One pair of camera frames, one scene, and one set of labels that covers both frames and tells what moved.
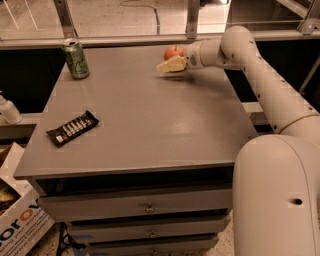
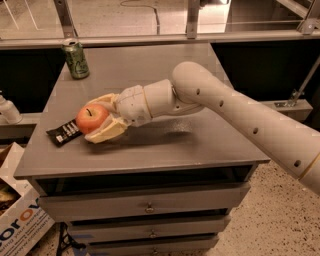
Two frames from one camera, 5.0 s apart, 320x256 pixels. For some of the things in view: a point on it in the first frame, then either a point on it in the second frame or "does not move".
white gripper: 192,56 -> 131,104
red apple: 173,51 -> 90,116
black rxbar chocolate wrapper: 71,129 does not move
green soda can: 77,59 does not move
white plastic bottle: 9,114 does not move
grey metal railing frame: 309,31 does not move
